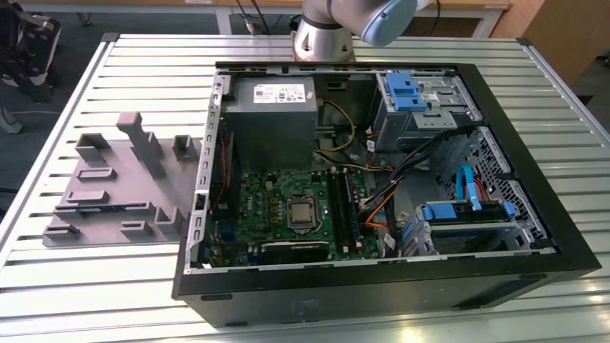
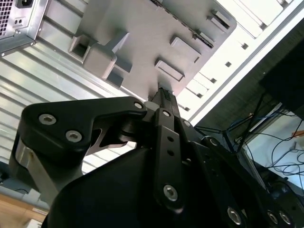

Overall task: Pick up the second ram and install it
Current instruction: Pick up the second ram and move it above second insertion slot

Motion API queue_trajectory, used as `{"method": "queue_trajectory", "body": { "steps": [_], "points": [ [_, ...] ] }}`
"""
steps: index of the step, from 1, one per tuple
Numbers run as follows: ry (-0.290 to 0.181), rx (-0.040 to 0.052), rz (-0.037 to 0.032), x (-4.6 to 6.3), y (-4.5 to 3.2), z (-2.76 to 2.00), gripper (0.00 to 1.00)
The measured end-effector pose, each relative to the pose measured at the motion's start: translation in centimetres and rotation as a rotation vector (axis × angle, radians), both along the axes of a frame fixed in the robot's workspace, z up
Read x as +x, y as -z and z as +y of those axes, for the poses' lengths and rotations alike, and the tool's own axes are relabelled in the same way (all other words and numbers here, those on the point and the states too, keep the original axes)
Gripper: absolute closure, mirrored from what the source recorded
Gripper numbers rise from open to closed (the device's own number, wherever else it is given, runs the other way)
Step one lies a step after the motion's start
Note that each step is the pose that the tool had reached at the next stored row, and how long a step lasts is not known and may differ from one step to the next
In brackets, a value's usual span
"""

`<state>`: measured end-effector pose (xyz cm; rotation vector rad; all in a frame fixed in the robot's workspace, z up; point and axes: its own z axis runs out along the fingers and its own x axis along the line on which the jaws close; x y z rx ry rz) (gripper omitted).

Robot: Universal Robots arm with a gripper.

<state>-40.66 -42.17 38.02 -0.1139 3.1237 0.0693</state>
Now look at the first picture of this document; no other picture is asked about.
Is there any white desk foot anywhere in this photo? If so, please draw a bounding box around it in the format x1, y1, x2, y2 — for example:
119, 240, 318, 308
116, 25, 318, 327
0, 103, 24, 135

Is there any grey plastic parts rack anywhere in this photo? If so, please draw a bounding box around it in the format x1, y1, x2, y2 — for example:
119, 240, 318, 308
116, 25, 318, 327
42, 111, 204, 248

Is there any grey power supply unit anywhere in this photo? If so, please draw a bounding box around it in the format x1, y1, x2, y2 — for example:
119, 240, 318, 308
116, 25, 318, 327
223, 77, 319, 172

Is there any green motherboard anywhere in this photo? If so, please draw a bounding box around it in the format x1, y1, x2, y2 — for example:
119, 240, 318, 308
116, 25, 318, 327
208, 168, 397, 267

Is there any silver CPU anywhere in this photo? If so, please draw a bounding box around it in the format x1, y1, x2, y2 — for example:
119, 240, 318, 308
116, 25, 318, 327
285, 202, 319, 224

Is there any CPU socket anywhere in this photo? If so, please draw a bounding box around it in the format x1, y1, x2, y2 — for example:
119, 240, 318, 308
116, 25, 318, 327
282, 192, 326, 235

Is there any blue plastic drive carrier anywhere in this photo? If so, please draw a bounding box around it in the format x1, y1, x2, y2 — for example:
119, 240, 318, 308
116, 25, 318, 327
386, 72, 426, 112

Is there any black graphics card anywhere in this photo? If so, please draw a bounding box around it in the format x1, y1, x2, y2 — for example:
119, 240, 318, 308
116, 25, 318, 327
259, 239, 331, 265

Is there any silver metal drive cage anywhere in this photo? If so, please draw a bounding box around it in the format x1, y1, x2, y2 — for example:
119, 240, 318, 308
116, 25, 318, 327
374, 71, 482, 153

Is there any black disk in blue carrier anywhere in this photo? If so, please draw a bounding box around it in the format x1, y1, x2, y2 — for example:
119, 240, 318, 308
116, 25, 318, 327
422, 201, 515, 225

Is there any black open PC case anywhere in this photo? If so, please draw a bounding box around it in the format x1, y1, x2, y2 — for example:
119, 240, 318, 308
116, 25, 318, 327
171, 60, 602, 328

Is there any wooden cabinet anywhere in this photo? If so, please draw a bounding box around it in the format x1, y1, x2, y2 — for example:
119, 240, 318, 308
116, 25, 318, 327
493, 0, 610, 86

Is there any yellow and black wire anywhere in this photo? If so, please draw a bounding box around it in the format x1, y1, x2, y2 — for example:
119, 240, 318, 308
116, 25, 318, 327
314, 99, 358, 154

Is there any black wire bundle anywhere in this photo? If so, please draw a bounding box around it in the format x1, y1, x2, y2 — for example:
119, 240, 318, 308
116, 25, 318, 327
365, 126, 478, 210

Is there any orange wire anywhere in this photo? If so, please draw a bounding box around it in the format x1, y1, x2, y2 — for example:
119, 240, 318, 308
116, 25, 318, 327
365, 205, 397, 229

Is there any blue flat wire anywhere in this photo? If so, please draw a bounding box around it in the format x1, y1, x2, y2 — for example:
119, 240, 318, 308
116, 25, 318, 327
455, 164, 482, 211

